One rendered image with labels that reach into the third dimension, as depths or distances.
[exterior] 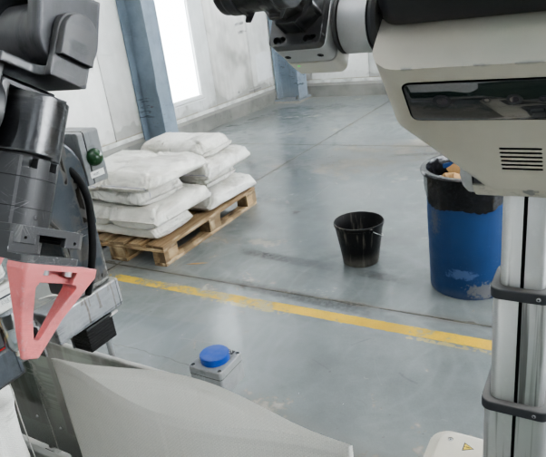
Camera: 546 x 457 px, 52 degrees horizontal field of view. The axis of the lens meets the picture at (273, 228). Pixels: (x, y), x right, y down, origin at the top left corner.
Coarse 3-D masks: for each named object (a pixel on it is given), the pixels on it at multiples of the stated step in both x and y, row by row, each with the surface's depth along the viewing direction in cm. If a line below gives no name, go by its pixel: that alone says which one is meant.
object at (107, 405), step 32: (64, 384) 86; (96, 384) 79; (128, 384) 82; (160, 384) 80; (192, 384) 77; (96, 416) 84; (128, 416) 76; (160, 416) 71; (192, 416) 80; (224, 416) 76; (256, 416) 71; (96, 448) 89; (128, 448) 80; (160, 448) 74; (192, 448) 70; (224, 448) 69; (256, 448) 67; (288, 448) 65; (320, 448) 64; (352, 448) 62
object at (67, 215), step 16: (64, 144) 88; (64, 160) 88; (64, 176) 88; (64, 192) 89; (80, 192) 91; (64, 208) 89; (80, 208) 92; (64, 224) 89; (80, 224) 92; (96, 240) 95; (64, 256) 91; (80, 256) 93; (96, 256) 96; (96, 272) 96; (0, 336) 81
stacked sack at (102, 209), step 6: (96, 204) 379; (102, 204) 377; (108, 204) 376; (114, 204) 376; (96, 210) 375; (102, 210) 372; (108, 210) 370; (96, 216) 374; (102, 216) 372; (108, 216) 369; (96, 222) 377; (102, 222) 374; (108, 222) 372
